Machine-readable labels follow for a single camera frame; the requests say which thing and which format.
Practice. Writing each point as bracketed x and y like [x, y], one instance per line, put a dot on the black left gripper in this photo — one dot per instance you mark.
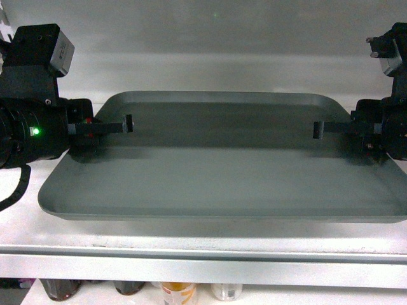
[61, 123]

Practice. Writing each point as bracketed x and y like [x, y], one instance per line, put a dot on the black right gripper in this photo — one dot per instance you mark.
[380, 123]

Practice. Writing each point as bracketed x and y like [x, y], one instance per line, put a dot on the grey rectangular serving tray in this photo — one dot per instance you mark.
[223, 154]

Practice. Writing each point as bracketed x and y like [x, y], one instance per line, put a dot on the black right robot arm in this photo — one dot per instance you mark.
[376, 127]

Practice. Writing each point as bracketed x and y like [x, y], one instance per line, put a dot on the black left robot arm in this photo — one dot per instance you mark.
[18, 88]

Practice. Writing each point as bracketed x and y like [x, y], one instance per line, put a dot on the white slotted shelf upright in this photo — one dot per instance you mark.
[6, 30]

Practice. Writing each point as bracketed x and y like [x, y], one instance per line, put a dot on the orange label drink bottle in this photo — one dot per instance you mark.
[175, 293]

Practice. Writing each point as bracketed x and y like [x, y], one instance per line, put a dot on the dark brown drink bottle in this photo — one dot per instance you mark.
[60, 290]

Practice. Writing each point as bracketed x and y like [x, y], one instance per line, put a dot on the white label drink bottle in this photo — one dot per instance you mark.
[226, 291]

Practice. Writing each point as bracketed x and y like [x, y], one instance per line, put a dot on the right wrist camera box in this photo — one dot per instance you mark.
[390, 49]

